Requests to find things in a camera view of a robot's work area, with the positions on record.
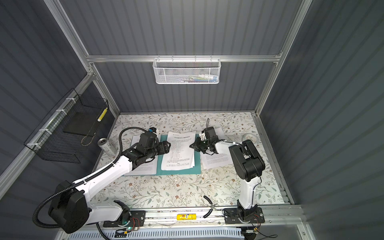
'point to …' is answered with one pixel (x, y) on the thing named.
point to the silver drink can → (105, 145)
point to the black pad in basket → (82, 123)
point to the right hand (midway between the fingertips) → (190, 147)
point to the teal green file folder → (196, 170)
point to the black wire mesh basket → (61, 136)
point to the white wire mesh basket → (186, 71)
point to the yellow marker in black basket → (102, 115)
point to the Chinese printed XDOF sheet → (179, 152)
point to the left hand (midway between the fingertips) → (166, 145)
